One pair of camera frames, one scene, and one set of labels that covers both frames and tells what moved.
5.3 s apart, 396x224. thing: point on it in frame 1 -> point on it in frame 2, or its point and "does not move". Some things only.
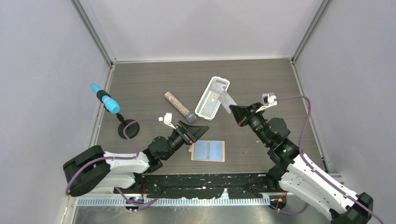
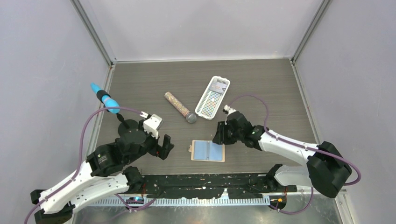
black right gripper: [242, 113] -> [220, 137]
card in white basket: [217, 86] does not move
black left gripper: [189, 134] -> [162, 151]
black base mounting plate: [206, 185] does not move
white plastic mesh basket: [208, 105] does not move
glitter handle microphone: [191, 117] does not move
